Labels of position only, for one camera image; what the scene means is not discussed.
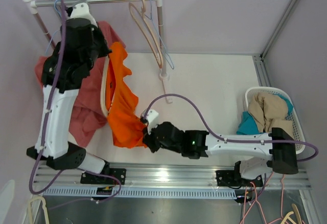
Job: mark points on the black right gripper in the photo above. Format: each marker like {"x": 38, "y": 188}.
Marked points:
{"x": 148, "y": 139}

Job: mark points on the orange t shirt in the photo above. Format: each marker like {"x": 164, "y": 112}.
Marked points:
{"x": 121, "y": 102}

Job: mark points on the beige wooden hanger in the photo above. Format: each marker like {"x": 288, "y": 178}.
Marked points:
{"x": 103, "y": 87}
{"x": 139, "y": 17}

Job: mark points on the teal t shirt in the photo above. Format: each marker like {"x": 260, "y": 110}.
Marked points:
{"x": 247, "y": 125}

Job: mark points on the beige t shirt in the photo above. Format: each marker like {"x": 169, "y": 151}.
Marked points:
{"x": 270, "y": 111}

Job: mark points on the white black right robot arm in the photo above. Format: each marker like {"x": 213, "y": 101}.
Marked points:
{"x": 268, "y": 151}

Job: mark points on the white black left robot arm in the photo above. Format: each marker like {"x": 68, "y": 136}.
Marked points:
{"x": 62, "y": 75}

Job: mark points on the wooden hanger on floor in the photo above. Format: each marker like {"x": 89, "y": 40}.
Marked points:
{"x": 293, "y": 216}

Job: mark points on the beige hanger on floor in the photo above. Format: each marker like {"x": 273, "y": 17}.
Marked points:
{"x": 33, "y": 206}

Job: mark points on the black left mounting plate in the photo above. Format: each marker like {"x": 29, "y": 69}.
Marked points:
{"x": 111, "y": 177}

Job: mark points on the black mounting plate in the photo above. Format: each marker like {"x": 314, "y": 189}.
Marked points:
{"x": 111, "y": 177}
{"x": 233, "y": 180}

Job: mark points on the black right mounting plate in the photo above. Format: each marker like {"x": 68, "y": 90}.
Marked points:
{"x": 233, "y": 180}

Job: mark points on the white plastic laundry basket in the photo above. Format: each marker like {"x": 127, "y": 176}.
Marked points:
{"x": 297, "y": 130}

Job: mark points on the metal clothes rack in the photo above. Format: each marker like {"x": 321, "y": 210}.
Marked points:
{"x": 33, "y": 5}

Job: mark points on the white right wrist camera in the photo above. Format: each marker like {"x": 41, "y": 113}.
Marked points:
{"x": 150, "y": 119}

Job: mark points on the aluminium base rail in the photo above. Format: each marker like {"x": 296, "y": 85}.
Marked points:
{"x": 166, "y": 176}

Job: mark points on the white slotted cable duct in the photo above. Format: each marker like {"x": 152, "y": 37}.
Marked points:
{"x": 138, "y": 192}

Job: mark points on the pink wire hanger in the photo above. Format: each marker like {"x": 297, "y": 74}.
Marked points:
{"x": 256, "y": 201}

